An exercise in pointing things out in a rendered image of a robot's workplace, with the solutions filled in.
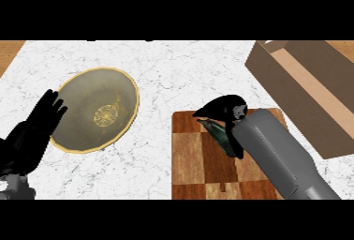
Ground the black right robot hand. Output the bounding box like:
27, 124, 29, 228
191, 95, 250, 160

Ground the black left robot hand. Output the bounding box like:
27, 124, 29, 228
0, 89, 70, 176

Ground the dark green eggplant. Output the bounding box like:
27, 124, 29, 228
197, 118, 237, 158

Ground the brown cardboard box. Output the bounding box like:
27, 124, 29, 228
244, 40, 354, 160

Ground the checkered wooden cutting board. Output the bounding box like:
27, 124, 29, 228
170, 108, 290, 201

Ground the grey gold-rimmed plate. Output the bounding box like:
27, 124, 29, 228
49, 67, 142, 155

